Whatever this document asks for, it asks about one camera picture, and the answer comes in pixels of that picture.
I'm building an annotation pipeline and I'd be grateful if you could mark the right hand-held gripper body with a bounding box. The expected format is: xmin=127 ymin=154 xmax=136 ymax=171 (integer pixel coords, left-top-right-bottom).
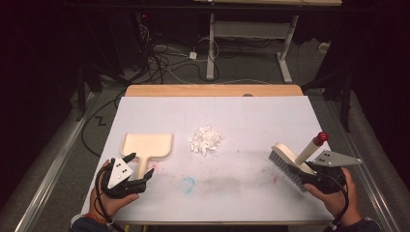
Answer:
xmin=303 ymin=150 xmax=363 ymax=195

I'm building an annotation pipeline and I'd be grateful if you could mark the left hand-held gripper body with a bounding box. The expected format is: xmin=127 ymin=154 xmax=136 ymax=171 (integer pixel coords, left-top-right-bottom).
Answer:
xmin=100 ymin=157 xmax=149 ymax=199

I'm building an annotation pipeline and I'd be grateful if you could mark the cream dustpan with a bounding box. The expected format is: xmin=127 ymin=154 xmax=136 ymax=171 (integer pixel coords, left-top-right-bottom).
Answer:
xmin=120 ymin=132 xmax=174 ymax=180

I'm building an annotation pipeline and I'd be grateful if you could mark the cream brush with red-tipped handle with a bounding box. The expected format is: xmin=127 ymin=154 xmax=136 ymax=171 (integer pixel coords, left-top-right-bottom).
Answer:
xmin=268 ymin=130 xmax=330 ymax=191

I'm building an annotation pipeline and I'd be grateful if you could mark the person's left hand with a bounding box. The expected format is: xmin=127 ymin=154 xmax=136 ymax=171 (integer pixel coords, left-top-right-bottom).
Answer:
xmin=88 ymin=159 xmax=140 ymax=220

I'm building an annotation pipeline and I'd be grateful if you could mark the person's right hand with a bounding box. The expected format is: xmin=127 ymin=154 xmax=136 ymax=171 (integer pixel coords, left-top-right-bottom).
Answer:
xmin=304 ymin=167 xmax=363 ymax=227

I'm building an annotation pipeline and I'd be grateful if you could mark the pile of white paper scraps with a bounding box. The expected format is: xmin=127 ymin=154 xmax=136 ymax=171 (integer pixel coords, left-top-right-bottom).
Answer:
xmin=187 ymin=125 xmax=224 ymax=157

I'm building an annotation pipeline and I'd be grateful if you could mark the dark metal stand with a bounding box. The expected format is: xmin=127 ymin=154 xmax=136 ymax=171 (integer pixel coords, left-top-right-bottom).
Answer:
xmin=75 ymin=66 xmax=89 ymax=123

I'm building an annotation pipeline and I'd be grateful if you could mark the white table mat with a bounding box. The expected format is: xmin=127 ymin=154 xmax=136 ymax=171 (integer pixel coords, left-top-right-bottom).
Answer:
xmin=80 ymin=96 xmax=336 ymax=224

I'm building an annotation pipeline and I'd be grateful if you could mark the wooden table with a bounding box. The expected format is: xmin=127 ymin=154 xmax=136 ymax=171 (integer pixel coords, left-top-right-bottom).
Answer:
xmin=124 ymin=84 xmax=305 ymax=98

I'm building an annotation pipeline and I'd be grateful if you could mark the left hand-held gripper cable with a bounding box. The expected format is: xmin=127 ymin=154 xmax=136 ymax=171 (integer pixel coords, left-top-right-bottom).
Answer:
xmin=94 ymin=164 xmax=127 ymax=232

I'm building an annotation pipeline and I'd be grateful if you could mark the hand-held gripper cable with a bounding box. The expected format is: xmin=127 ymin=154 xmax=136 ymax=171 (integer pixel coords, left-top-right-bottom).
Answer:
xmin=323 ymin=173 xmax=352 ymax=232
xmin=94 ymin=164 xmax=127 ymax=232

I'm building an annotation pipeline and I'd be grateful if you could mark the right hand-held gripper cable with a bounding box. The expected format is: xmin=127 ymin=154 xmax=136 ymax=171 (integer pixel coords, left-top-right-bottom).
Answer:
xmin=323 ymin=173 xmax=352 ymax=232

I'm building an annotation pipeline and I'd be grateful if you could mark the aluminium floor rail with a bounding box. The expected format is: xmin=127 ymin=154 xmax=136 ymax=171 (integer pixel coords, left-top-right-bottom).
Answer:
xmin=323 ymin=96 xmax=402 ymax=232
xmin=13 ymin=92 xmax=102 ymax=232

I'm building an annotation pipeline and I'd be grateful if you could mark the black floor cable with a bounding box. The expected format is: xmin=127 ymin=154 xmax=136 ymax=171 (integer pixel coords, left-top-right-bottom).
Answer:
xmin=80 ymin=95 xmax=128 ymax=159

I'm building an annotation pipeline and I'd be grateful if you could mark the orange bracelet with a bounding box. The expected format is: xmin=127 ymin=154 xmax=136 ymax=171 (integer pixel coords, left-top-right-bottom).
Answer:
xmin=84 ymin=212 xmax=110 ymax=226

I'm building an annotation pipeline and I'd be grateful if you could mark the tangle of floor cables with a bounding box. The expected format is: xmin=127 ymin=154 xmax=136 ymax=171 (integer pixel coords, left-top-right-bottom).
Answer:
xmin=136 ymin=13 xmax=223 ymax=85

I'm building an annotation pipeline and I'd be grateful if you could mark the white desk frame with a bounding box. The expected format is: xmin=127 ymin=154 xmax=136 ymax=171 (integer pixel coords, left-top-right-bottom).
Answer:
xmin=192 ymin=0 xmax=343 ymax=84

